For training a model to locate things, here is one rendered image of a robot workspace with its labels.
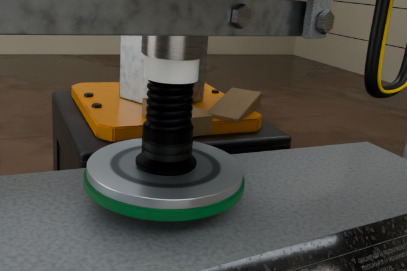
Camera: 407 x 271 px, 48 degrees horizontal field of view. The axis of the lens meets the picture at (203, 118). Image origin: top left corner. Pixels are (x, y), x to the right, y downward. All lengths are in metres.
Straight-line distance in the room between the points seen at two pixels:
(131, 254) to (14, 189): 0.23
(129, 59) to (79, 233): 0.86
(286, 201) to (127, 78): 0.81
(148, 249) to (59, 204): 0.16
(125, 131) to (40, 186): 0.50
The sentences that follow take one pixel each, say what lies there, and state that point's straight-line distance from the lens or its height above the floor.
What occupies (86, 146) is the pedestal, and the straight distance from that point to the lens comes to 1.14.
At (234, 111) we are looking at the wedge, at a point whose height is 0.80.
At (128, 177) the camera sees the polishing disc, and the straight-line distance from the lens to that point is 0.59.
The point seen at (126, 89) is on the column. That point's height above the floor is 0.81.
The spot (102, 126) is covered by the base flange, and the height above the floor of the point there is 0.78.
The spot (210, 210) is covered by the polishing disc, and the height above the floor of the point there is 0.88.
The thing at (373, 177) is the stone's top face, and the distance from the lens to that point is 0.85.
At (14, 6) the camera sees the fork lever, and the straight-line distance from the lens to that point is 0.41.
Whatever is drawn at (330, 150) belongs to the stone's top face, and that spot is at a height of 0.85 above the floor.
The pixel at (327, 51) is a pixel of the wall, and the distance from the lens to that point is 7.66.
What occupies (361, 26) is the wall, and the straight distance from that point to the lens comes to 7.16.
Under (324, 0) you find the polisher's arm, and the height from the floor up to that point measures 1.13.
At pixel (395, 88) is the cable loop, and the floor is 0.94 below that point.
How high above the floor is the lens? 1.15
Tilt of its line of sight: 17 degrees down
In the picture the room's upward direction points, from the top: 5 degrees clockwise
